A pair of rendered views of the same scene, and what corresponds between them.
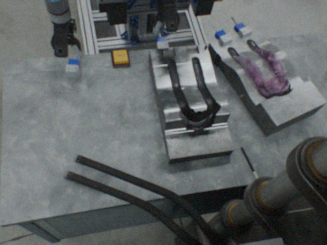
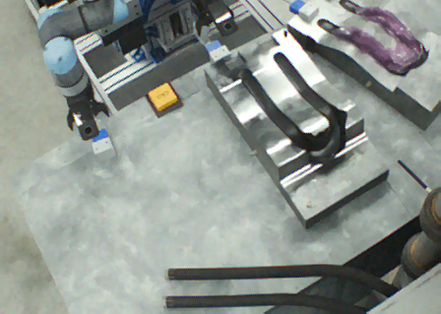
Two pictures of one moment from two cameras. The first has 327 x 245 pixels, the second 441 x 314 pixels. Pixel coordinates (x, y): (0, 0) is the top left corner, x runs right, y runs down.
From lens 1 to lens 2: 44 cm
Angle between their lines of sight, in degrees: 2
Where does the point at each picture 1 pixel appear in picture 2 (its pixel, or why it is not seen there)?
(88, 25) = not seen: hidden behind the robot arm
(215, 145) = (361, 173)
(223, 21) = not seen: outside the picture
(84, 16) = not seen: hidden behind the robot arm
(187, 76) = (279, 85)
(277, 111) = (423, 91)
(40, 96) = (75, 207)
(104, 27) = (101, 55)
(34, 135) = (94, 265)
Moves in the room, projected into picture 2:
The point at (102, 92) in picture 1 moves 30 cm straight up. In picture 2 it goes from (157, 162) to (136, 105)
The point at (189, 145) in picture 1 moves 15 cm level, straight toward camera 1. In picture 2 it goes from (325, 188) to (323, 246)
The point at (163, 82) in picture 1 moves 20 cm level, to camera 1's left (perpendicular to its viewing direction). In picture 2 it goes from (246, 109) to (169, 123)
